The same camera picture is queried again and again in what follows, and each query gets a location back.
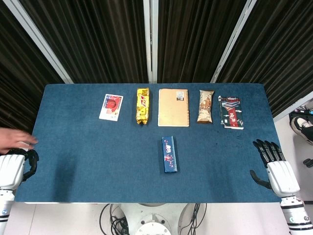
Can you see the bare person hand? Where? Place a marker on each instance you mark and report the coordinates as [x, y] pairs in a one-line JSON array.
[[13, 139]]

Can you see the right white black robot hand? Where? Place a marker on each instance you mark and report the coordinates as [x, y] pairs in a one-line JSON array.
[[282, 177]]

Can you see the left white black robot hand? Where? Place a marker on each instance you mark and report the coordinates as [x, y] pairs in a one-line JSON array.
[[11, 171]]

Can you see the blue glasses case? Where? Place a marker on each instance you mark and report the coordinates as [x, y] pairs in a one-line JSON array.
[[170, 154]]

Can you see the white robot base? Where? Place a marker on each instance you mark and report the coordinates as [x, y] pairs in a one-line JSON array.
[[152, 220]]

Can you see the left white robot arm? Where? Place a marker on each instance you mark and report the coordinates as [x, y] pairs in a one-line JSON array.
[[5, 203]]

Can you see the black caster wheel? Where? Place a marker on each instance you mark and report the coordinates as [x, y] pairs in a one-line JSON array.
[[308, 162]]

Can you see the black pleated curtain panel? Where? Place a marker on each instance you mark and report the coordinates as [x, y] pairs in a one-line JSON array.
[[17, 85], [281, 54], [97, 36], [193, 36]]

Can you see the white black sneaker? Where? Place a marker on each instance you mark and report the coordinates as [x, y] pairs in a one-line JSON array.
[[302, 126]]

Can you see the dark patterned red packet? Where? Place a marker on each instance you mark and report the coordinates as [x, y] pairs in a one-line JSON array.
[[231, 113]]

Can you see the blue felt table mat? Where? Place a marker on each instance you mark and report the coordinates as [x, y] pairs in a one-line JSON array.
[[97, 159]]

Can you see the white red picture card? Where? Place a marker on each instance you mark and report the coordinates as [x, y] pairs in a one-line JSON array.
[[111, 107]]

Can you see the brown snack bar wrapper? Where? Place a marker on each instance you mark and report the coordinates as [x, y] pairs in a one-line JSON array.
[[205, 107]]

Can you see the brown spiral notebook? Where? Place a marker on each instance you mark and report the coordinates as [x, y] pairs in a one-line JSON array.
[[172, 110]]

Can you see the yellow snack packet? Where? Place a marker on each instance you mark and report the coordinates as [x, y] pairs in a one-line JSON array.
[[142, 106]]

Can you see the white partition bottom rail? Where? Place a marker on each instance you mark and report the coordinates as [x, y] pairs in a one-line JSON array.
[[277, 117]]

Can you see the white partition post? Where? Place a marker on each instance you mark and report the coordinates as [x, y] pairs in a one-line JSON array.
[[150, 39], [40, 39], [232, 41]]

